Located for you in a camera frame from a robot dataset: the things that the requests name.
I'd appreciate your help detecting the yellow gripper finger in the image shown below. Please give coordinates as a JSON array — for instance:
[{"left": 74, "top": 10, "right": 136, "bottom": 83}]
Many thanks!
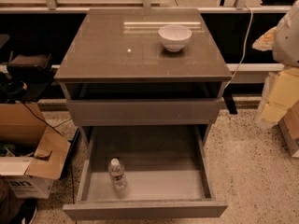
[{"left": 252, "top": 27, "right": 277, "bottom": 51}]

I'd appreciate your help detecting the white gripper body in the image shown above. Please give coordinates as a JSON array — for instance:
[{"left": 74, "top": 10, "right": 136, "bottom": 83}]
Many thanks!
[{"left": 255, "top": 67, "right": 299, "bottom": 129}]

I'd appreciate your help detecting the clear plastic water bottle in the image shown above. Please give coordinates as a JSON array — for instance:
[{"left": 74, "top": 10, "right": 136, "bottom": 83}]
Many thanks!
[{"left": 108, "top": 158, "right": 127, "bottom": 191}]

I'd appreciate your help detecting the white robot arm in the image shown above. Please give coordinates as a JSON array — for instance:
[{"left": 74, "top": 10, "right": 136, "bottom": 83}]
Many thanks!
[{"left": 252, "top": 1, "right": 299, "bottom": 129}]

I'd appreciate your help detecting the grey drawer cabinet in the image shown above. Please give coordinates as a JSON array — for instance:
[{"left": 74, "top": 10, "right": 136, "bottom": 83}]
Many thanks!
[{"left": 53, "top": 7, "right": 234, "bottom": 221}]

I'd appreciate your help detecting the closed grey top drawer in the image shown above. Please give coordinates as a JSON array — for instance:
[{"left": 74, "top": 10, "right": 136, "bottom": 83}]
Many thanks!
[{"left": 66, "top": 99, "right": 220, "bottom": 126}]

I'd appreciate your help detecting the open grey middle drawer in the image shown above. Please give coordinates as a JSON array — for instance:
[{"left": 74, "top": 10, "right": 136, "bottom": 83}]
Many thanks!
[{"left": 63, "top": 125, "right": 227, "bottom": 220}]

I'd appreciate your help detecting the cardboard box right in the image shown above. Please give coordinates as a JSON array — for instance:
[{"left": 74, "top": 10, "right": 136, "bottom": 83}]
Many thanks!
[{"left": 279, "top": 101, "right": 299, "bottom": 158}]

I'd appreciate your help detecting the white ceramic bowl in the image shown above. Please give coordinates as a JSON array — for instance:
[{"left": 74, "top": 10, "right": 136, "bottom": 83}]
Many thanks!
[{"left": 158, "top": 24, "right": 192, "bottom": 52}]

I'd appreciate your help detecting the black tray on shelf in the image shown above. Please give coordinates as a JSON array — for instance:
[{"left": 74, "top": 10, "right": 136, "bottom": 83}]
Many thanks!
[{"left": 7, "top": 52, "right": 52, "bottom": 76}]

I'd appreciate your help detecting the black round object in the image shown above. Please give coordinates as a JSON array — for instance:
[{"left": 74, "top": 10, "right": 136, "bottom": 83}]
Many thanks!
[{"left": 4, "top": 81, "right": 28, "bottom": 100}]

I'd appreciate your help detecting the open cardboard box left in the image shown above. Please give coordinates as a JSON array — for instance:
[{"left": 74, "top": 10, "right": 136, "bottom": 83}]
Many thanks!
[{"left": 0, "top": 104, "right": 70, "bottom": 199}]

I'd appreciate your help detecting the white cable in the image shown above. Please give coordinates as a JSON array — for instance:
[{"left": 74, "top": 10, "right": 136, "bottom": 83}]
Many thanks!
[{"left": 223, "top": 5, "right": 254, "bottom": 90}]

